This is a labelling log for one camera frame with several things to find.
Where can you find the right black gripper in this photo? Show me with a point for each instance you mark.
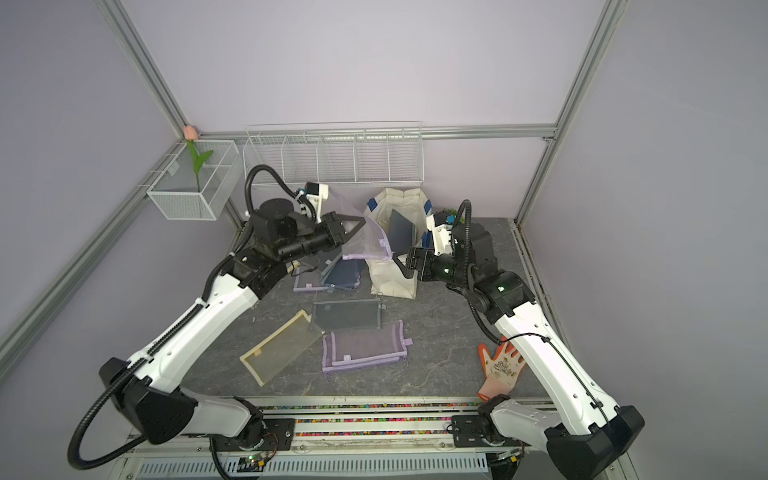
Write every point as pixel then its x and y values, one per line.
pixel 427 255

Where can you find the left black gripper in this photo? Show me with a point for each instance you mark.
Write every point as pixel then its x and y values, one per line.
pixel 333 229

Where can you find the purple mesh pouch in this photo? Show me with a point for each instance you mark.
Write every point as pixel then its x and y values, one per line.
pixel 370 242

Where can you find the dark grey mesh pouch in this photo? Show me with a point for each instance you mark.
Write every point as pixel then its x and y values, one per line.
pixel 347 314

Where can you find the blue grey mesh pouch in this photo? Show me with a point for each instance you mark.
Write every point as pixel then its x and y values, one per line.
pixel 402 233

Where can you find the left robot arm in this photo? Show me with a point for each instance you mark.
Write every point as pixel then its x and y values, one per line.
pixel 146 388

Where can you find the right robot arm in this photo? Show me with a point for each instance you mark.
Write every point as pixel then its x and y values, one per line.
pixel 589 431

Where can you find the grey mesh pouch by bag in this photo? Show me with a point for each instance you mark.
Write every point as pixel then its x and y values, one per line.
pixel 323 262

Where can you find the dark blue mesh pouch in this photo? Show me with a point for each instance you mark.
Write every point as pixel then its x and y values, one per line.
pixel 345 274

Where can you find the cream canvas tote bag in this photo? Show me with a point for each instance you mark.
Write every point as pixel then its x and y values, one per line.
pixel 386 276

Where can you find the front left yellow mesh pouch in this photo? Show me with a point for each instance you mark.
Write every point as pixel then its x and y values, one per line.
pixel 268 358

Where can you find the green plant in pot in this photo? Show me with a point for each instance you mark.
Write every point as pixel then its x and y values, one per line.
pixel 449 217

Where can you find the red patterned garden glove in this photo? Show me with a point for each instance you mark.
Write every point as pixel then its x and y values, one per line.
pixel 502 370

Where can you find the artificial pink tulip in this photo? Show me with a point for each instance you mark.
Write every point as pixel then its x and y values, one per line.
pixel 199 158

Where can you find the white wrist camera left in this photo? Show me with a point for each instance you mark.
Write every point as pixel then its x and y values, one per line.
pixel 317 194

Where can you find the small white wire basket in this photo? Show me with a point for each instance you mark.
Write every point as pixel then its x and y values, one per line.
pixel 174 191

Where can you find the long white wire shelf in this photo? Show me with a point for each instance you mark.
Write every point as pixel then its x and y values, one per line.
pixel 376 153

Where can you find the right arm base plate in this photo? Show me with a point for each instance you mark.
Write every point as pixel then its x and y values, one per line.
pixel 476 431

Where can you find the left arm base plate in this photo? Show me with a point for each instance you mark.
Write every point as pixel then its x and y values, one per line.
pixel 270 434

